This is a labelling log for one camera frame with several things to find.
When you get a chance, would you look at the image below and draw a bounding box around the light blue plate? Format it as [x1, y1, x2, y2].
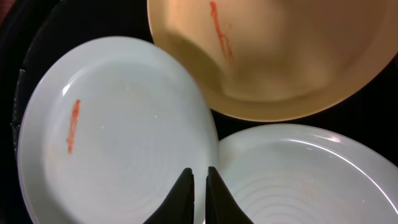
[17, 37, 218, 223]
[218, 124, 397, 224]

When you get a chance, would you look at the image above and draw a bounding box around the yellow plate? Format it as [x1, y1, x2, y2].
[147, 0, 397, 121]

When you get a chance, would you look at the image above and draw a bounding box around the black round serving tray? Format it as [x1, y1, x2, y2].
[1, 0, 397, 223]

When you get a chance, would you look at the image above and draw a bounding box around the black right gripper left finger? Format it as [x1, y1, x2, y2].
[144, 168, 195, 224]

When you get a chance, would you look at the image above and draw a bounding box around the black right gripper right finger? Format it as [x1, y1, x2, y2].
[205, 167, 253, 224]

